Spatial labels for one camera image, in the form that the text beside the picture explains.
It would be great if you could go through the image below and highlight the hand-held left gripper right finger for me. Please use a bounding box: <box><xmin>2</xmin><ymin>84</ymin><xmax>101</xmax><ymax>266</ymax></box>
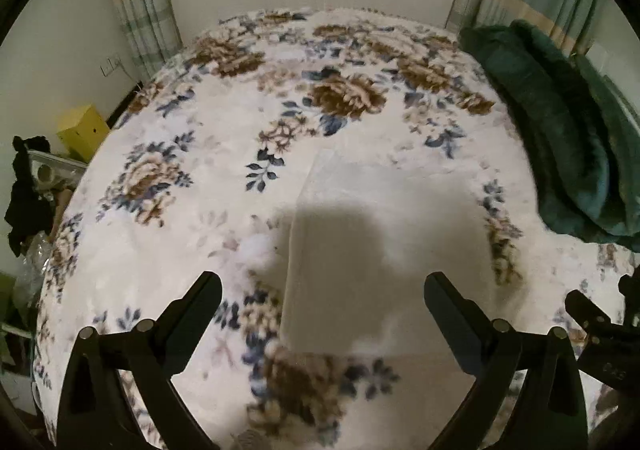
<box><xmin>423</xmin><ymin>271</ymin><xmax>590</xmax><ymax>450</ymax></box>

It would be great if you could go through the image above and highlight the white knit sweater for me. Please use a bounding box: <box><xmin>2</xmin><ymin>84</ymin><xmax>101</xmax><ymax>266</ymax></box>
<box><xmin>279</xmin><ymin>149</ymin><xmax>503</xmax><ymax>362</ymax></box>

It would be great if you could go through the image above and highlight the dark green quilt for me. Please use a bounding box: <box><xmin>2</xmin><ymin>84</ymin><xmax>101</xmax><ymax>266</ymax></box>
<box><xmin>459</xmin><ymin>20</ymin><xmax>640</xmax><ymax>253</ymax></box>

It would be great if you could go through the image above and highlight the black cloth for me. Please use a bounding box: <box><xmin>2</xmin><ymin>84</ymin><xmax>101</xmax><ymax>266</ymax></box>
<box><xmin>5</xmin><ymin>136</ymin><xmax>54</xmax><ymax>257</ymax></box>

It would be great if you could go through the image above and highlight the white bed headboard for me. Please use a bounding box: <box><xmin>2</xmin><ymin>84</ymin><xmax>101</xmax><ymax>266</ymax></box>
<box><xmin>582</xmin><ymin>36</ymin><xmax>640</xmax><ymax>131</ymax></box>

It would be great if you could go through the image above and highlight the clear plastic storage box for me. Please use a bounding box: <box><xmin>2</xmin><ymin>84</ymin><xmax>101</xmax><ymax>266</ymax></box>
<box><xmin>27</xmin><ymin>150</ymin><xmax>89</xmax><ymax>191</ymax></box>

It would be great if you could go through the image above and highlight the brown cardboard box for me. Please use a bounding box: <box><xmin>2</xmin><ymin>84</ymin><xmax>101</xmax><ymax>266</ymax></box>
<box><xmin>50</xmin><ymin>187</ymin><xmax>77</xmax><ymax>241</ymax></box>

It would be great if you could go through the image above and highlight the clear plastic bag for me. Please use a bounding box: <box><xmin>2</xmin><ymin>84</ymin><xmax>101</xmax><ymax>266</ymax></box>
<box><xmin>14</xmin><ymin>235</ymin><xmax>54</xmax><ymax>311</ymax></box>

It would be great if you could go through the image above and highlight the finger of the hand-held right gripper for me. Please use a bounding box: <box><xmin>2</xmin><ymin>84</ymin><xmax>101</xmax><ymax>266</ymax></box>
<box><xmin>565</xmin><ymin>290</ymin><xmax>610</xmax><ymax>347</ymax></box>
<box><xmin>618</xmin><ymin>269</ymin><xmax>640</xmax><ymax>327</ymax></box>

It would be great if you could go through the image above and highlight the yellow box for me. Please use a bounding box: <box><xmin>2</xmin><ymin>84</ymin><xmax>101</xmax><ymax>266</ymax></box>
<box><xmin>56</xmin><ymin>104</ymin><xmax>111</xmax><ymax>162</ymax></box>

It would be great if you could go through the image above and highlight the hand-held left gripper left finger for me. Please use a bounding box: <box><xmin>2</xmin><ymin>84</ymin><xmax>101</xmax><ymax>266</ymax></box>
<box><xmin>56</xmin><ymin>271</ymin><xmax>223</xmax><ymax>450</ymax></box>

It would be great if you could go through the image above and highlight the floral bed blanket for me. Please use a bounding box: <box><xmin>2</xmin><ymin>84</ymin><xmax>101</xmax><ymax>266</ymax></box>
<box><xmin>30</xmin><ymin>7</ymin><xmax>640</xmax><ymax>450</ymax></box>

